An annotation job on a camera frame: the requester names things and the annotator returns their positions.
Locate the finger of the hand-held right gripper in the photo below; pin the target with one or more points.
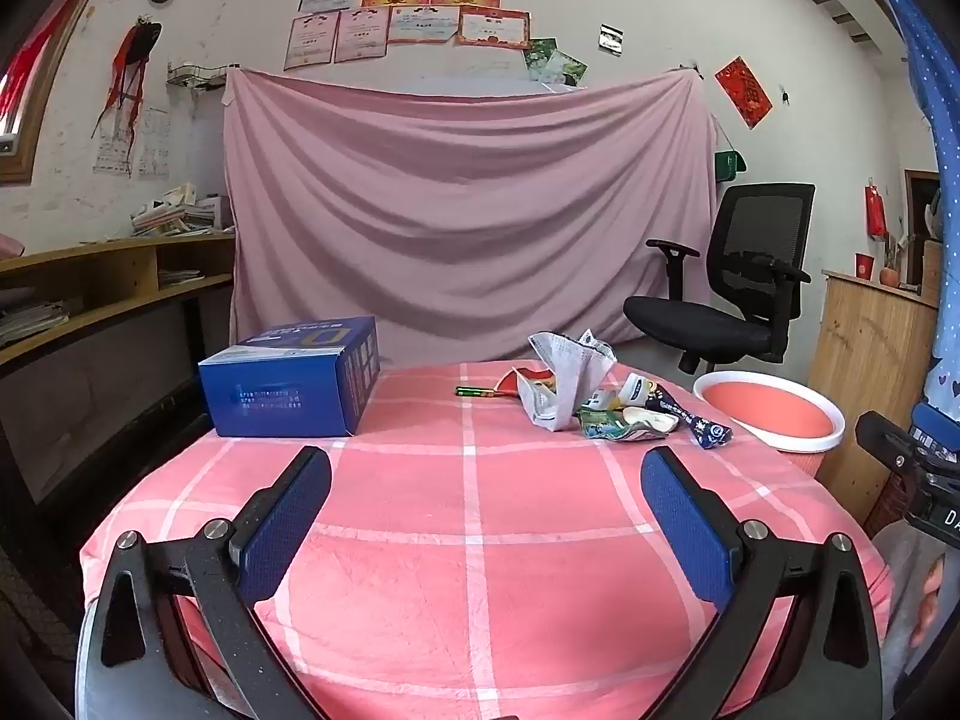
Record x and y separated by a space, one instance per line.
934 427
881 439

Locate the black mesh office chair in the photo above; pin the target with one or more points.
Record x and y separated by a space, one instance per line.
757 232

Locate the pile of papers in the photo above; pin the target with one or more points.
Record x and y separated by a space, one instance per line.
37 319

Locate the blue cardboard box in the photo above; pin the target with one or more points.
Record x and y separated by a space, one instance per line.
277 397

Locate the printed paper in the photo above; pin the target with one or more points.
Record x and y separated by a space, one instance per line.
570 375

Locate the red cup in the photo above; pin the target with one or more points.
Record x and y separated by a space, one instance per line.
865 268

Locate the red wall poster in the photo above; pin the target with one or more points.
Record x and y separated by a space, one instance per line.
744 92

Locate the stack of books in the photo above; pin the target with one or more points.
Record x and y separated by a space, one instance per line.
180 214

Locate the pink checked tablecloth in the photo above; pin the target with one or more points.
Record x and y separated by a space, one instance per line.
480 480

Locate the dark blue starry wrapper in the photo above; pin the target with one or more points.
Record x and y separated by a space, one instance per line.
705 429

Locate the black and white wall card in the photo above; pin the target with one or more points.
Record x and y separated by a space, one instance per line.
611 40

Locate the dark picture frame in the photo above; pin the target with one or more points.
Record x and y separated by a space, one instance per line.
911 225

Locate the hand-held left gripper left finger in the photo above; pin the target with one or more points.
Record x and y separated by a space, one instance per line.
285 517

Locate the blue dotted curtain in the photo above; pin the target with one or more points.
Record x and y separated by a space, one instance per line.
937 90

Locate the person's grey sleeved right forearm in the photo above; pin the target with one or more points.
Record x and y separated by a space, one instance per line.
896 615

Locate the pink hanging cloth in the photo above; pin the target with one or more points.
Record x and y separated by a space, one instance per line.
465 225

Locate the green plastic basket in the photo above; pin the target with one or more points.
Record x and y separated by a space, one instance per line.
729 166

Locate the red tassel decoration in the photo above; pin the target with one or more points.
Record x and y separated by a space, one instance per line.
131 60

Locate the group of wall certificates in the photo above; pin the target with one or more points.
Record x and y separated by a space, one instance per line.
420 7

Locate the wooden shelf unit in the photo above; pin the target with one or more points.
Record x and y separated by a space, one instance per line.
112 270

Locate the wooden window frame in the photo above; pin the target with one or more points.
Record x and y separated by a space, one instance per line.
37 120

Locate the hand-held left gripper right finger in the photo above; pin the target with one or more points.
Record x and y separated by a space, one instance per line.
686 532

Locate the small blue and white packet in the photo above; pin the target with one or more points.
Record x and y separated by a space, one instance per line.
634 388

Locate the red wrapper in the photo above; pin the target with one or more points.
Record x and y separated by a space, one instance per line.
525 377

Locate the red hanging ornament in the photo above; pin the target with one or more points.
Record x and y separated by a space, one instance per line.
875 210

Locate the green snack wrapper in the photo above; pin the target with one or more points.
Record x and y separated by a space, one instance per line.
607 427

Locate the white wall calendar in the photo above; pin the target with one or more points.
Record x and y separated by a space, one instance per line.
150 146

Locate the grey cap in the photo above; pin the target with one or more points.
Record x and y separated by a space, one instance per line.
934 214

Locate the wooden cabinet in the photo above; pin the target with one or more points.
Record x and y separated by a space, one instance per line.
870 345

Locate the white curved wrapper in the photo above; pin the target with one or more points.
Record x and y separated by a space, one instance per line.
645 416

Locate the person's right hand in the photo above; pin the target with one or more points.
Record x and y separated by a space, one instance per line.
930 592

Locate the pink bin with white rim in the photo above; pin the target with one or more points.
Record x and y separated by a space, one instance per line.
765 406

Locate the green wall photos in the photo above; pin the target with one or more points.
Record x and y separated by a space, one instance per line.
555 64

